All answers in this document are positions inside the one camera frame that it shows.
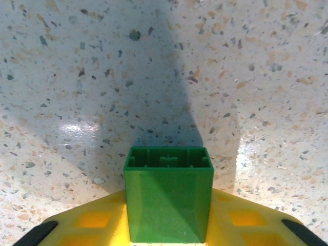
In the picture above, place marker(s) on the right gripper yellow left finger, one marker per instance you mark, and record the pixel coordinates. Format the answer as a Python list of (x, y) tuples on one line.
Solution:
[(89, 225)]

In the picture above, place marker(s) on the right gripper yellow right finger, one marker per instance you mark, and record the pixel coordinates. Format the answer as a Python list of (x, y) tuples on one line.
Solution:
[(251, 225)]

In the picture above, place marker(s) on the green lego brick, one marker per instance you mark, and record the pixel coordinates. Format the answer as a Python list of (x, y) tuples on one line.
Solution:
[(169, 200)]

